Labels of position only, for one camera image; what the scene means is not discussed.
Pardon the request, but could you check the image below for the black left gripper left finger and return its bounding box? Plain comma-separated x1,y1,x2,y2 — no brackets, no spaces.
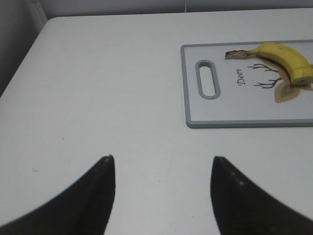
0,155,115,235

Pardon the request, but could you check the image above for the white cutting board grey rim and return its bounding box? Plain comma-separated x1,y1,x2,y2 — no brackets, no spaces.
180,42,313,128

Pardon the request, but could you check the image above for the yellow banana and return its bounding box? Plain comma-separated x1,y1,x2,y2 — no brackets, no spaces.
225,43,313,86

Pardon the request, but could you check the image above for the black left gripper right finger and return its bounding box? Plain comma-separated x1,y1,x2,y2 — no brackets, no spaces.
210,156,313,235

